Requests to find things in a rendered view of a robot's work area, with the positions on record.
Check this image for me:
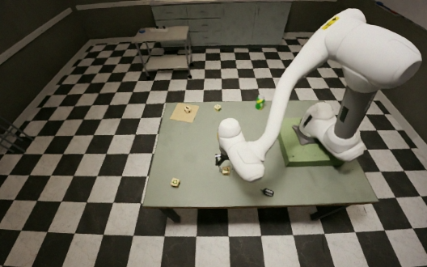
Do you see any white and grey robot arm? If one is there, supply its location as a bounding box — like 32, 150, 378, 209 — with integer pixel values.
218, 9, 422, 183

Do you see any green and yellow drink can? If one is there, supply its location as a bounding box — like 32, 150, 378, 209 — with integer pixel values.
256, 95, 265, 110

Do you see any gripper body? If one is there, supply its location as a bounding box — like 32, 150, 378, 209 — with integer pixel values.
220, 153, 229, 160

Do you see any tan flat mat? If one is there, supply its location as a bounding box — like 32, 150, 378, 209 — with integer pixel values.
170, 103, 199, 123

